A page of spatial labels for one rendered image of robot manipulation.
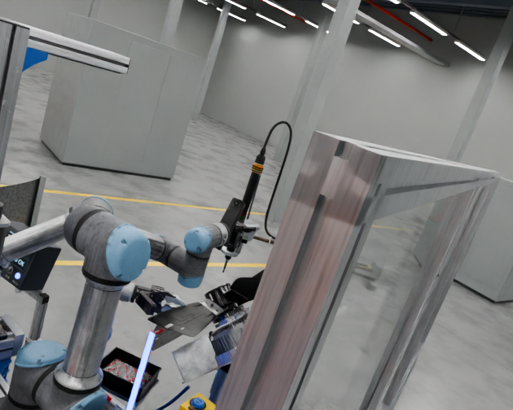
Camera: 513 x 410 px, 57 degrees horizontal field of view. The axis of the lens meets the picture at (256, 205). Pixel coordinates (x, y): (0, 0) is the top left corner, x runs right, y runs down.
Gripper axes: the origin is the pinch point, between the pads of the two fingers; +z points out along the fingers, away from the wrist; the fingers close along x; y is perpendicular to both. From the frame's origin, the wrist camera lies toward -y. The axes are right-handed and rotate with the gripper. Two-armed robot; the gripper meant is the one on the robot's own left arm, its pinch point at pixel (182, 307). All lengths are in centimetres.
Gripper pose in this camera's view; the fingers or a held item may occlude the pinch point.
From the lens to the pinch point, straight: 190.2
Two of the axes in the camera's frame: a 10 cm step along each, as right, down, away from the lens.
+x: -3.0, 9.4, 1.3
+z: 9.4, 2.8, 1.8
